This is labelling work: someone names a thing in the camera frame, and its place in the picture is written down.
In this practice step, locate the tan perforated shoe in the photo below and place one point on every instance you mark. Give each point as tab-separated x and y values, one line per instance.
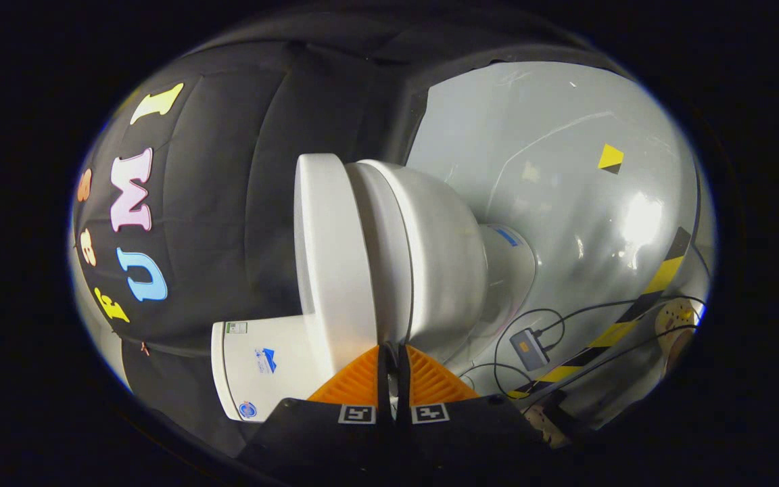
675	321
546	426

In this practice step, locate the yellow black hazard tape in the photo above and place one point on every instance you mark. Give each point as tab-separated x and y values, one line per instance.
663	274

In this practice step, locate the white toilet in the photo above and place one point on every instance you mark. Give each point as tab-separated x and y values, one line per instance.
437	257

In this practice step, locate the black backdrop cloth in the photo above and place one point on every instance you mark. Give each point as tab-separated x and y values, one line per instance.
227	203

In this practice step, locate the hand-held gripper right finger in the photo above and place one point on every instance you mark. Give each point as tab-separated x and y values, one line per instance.
404	379

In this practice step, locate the orange clip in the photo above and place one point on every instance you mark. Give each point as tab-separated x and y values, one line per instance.
144	348

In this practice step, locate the white toilet lid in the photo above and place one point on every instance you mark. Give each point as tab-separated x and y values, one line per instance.
332	270

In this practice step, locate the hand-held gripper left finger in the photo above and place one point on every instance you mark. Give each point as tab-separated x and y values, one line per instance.
384	379

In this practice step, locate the small grey box device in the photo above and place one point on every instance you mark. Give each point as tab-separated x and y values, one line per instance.
529	348

